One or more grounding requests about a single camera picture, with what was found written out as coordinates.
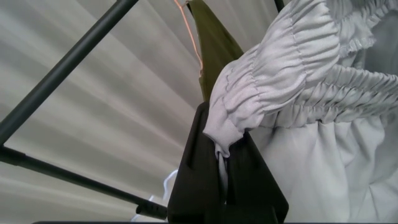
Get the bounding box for green long-sleeved shirt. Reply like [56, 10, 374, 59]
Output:
[186, 0, 245, 102]

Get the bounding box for pink clothes hanger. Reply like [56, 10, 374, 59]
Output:
[173, 0, 205, 77]

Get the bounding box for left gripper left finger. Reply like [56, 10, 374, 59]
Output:
[167, 101, 228, 223]

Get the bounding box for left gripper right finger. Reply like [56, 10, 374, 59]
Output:
[206, 132, 289, 223]

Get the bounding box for pale grey shorts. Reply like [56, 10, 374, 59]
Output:
[202, 0, 398, 223]

